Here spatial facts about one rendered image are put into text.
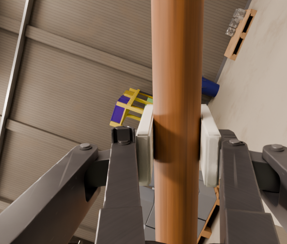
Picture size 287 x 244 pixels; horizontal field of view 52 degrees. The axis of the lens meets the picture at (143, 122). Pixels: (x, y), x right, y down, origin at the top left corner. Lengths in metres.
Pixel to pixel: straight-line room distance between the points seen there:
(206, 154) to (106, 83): 7.98
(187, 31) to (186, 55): 0.01
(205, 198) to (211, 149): 4.41
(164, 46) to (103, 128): 8.28
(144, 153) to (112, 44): 7.87
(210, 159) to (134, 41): 7.79
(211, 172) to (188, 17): 0.08
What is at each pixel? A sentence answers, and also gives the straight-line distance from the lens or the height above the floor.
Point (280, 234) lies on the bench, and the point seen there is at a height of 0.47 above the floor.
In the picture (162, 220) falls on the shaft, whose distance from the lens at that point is 0.21.
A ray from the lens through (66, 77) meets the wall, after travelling 8.40.
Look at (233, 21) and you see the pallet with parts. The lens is 7.65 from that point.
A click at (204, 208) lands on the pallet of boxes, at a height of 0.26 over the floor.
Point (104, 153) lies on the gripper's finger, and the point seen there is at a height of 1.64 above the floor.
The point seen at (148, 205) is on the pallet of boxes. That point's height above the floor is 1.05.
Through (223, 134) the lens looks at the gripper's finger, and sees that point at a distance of 0.18.
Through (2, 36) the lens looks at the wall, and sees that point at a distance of 9.02.
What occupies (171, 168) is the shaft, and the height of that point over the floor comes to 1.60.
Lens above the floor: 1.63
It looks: 1 degrees down
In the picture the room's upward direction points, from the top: 71 degrees counter-clockwise
